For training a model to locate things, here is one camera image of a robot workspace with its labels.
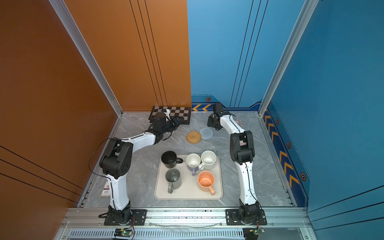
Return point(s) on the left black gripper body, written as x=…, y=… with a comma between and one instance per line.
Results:
x=170, y=126

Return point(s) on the green circuit board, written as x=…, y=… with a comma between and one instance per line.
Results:
x=257, y=231
x=123, y=234

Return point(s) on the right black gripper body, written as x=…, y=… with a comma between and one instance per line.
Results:
x=211, y=122

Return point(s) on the black mug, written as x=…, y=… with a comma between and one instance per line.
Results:
x=170, y=159

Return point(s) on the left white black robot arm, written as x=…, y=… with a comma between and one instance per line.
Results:
x=117, y=160

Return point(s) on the beige rectangular serving tray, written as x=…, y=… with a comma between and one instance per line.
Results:
x=189, y=189

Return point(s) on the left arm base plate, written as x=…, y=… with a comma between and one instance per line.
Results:
x=133, y=217

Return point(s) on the black white chessboard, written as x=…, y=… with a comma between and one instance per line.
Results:
x=182, y=113

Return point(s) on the right green circuit board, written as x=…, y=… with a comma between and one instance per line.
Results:
x=257, y=231

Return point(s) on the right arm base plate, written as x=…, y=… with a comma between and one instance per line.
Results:
x=233, y=218

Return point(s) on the orange peach mug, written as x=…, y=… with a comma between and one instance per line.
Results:
x=206, y=182

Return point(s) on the woven rattan round coaster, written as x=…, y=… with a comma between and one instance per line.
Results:
x=194, y=137

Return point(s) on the playing card box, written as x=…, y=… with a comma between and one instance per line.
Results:
x=105, y=191

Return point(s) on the grey green mug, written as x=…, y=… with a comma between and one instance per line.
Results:
x=173, y=177

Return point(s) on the blue woven round coaster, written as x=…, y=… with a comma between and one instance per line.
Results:
x=206, y=133

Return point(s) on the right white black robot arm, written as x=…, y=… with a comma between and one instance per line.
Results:
x=242, y=152

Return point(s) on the cream white mug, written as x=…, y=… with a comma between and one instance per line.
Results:
x=208, y=160

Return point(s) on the aluminium front frame rail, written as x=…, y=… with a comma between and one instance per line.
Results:
x=204, y=223

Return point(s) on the pink flower coaster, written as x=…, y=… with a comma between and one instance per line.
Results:
x=239, y=122

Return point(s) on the white mug purple handle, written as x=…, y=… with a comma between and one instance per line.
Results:
x=193, y=161

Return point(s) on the left green circuit board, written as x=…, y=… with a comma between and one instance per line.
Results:
x=123, y=234

